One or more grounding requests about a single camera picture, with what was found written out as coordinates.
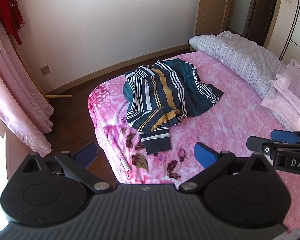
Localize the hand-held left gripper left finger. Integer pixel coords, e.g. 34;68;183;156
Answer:
14;142;112;194

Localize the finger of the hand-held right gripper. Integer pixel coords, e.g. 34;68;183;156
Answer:
246;136;300;156
270;129;300;144

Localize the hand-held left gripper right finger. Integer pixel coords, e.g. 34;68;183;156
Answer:
178;142;281;193

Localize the navy striped knit sweater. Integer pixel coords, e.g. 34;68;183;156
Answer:
122;58;224;155

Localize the pink floral blanket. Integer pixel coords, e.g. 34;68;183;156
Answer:
88;51;300;233

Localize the pale pink pillow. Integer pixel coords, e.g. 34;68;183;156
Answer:
261;59;300;133

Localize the wooden coat rack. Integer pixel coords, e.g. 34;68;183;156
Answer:
0;21;72;103

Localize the grey striped duvet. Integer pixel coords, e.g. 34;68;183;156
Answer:
188;30;297;130

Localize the pink curtain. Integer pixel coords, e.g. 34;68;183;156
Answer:
0;2;55;158

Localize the white wardrobe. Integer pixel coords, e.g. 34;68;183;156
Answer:
264;0;300;68

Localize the wooden door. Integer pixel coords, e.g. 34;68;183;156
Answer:
194;0;232;36

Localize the red hanging garment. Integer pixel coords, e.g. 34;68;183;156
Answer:
0;0;25;46

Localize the dark wooden doorway frame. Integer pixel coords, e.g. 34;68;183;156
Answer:
242;0;280;46

